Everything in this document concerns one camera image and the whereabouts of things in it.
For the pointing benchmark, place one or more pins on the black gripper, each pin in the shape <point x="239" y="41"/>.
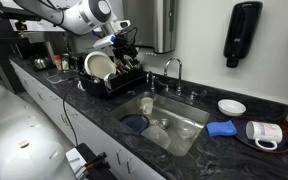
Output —
<point x="125" y="46"/>

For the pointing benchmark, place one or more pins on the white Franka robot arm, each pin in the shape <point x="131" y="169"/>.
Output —
<point x="84" y="15"/>

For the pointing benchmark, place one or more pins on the small chrome side faucet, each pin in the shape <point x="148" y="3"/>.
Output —
<point x="151" y="80"/>

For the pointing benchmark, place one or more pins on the chrome sink faucet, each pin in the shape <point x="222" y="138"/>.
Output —
<point x="178" y="71"/>

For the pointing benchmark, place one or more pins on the black dish rack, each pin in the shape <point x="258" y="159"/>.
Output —
<point x="124" y="83"/>

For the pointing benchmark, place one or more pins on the large cream round plate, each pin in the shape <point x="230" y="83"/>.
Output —
<point x="100" y="66"/>

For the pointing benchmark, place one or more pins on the steel paper towel dispenser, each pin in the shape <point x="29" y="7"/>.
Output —
<point x="157" y="23"/>

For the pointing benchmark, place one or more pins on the cream ceramic mug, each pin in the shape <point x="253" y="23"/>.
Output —
<point x="147" y="106"/>

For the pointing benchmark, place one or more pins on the dark blue round plate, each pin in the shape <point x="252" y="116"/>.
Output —
<point x="134" y="122"/>

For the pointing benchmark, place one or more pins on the clear glass jar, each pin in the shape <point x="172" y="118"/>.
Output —
<point x="65" y="62"/>

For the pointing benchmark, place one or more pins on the stainless steel sink basin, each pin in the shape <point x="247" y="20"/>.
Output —
<point x="184" y="108"/>

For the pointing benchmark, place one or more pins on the metal sink drain strainer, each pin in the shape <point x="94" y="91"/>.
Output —
<point x="164" y="124"/>

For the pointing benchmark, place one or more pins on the red lidded spice jar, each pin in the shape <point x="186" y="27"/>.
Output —
<point x="57" y="62"/>

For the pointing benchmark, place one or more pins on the clear plastic container lid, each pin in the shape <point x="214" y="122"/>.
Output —
<point x="156" y="136"/>

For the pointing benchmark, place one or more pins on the clear glass bowl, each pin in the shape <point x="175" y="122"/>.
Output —
<point x="186" y="130"/>

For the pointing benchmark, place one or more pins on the steel kettle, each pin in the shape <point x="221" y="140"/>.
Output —
<point x="41" y="63"/>

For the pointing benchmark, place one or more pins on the white base cabinets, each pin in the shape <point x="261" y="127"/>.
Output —
<point x="50" y="103"/>

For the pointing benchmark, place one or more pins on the red black clamp tool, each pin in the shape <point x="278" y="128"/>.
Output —
<point x="95" y="160"/>

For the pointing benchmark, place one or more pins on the white ceramic bowl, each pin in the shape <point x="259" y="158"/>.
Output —
<point x="231" y="107"/>

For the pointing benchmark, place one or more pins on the blue sponge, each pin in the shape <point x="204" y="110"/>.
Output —
<point x="221" y="129"/>

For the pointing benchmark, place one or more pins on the dark saucer plate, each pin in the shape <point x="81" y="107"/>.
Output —
<point x="240" y="135"/>

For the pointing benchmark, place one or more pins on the white printed mug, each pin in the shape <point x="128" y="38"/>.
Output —
<point x="265" y="132"/>

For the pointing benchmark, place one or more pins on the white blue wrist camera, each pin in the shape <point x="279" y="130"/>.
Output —
<point x="104" y="41"/>

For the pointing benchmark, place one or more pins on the black wall soap dispenser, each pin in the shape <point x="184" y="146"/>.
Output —
<point x="242" y="31"/>

